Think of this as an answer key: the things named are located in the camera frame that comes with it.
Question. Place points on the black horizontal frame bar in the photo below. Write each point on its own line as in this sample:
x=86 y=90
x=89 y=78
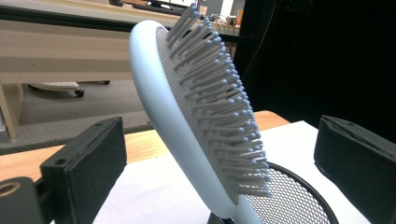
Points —
x=62 y=18

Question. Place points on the beige wooden desk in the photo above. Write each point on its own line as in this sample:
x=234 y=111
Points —
x=62 y=53

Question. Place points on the white chair base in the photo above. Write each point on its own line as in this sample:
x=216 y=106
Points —
x=56 y=85

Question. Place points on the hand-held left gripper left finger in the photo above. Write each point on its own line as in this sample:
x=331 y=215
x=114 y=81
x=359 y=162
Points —
x=90 y=168

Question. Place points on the white table sheet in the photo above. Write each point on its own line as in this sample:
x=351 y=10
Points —
x=155 y=193

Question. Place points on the black curtain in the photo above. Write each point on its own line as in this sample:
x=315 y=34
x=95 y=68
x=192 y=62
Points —
x=327 y=62

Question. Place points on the black mesh cup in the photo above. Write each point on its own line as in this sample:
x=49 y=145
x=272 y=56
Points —
x=289 y=199

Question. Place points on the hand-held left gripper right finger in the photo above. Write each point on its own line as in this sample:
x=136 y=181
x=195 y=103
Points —
x=358 y=168

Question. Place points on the light blue hairbrush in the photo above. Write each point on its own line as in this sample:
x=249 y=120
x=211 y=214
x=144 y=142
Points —
x=174 y=124

